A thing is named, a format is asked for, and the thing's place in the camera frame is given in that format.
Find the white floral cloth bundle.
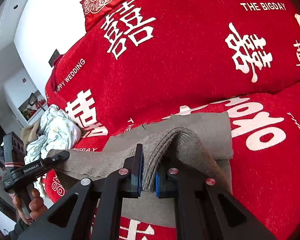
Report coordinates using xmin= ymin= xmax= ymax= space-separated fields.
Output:
xmin=24 ymin=104 xmax=82 ymax=164

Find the dark wall switch plate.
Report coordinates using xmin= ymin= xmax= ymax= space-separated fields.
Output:
xmin=49 ymin=49 xmax=60 ymax=68

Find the grey knitted garment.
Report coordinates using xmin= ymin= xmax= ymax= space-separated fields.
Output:
xmin=55 ymin=112 xmax=234 ymax=227

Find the brown cloth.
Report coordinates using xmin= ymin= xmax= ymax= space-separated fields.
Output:
xmin=21 ymin=119 xmax=40 ymax=150

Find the person's left hand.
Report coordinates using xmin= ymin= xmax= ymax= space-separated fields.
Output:
xmin=12 ymin=189 xmax=47 ymax=225

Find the red wedding bedspread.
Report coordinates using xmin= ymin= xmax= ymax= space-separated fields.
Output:
xmin=45 ymin=0 xmax=300 ymax=239

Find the black handle stand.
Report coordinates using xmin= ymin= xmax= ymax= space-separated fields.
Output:
xmin=28 ymin=93 xmax=45 ymax=111

